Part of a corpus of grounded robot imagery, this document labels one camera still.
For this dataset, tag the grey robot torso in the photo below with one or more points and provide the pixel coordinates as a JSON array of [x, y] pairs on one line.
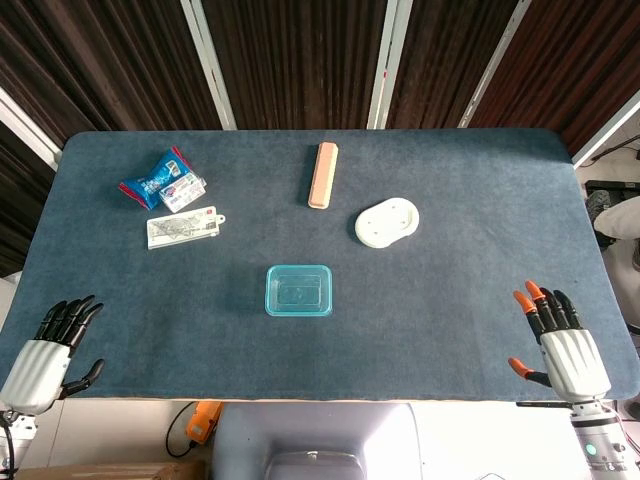
[[320, 440]]

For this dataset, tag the brown cardboard box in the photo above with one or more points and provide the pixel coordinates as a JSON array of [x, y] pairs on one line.
[[110, 471]]

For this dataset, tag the teal plastic container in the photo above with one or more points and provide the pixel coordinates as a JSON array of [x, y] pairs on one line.
[[272, 305]]

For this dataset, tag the blue snack packet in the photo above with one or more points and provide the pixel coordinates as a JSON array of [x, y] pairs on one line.
[[155, 180]]

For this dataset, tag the white oval plastic dish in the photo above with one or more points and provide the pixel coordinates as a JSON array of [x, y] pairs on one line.
[[385, 222]]

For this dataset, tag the orange device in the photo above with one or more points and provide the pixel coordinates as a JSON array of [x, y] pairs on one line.
[[202, 420]]

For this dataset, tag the right robot hand, orange fingertips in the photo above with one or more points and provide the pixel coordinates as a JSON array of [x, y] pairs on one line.
[[572, 360]]

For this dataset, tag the black flat device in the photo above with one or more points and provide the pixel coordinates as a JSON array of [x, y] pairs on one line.
[[610, 186]]

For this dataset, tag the blue felt table mat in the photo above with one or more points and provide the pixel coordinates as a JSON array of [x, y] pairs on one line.
[[200, 325]]

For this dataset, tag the white partition frame post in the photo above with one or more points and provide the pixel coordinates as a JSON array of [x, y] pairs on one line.
[[25, 127], [390, 65], [210, 65], [607, 130], [492, 65]]

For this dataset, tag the white plastic retail blister package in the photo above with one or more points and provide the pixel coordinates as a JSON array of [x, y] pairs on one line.
[[180, 227]]

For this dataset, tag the long pink case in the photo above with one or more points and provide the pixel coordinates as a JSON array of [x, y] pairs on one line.
[[322, 175]]

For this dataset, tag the left robot hand, black fingers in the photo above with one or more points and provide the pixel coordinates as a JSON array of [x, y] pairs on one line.
[[35, 367]]

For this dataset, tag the small white printed packet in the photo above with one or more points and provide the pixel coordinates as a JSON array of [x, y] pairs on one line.
[[182, 192]]

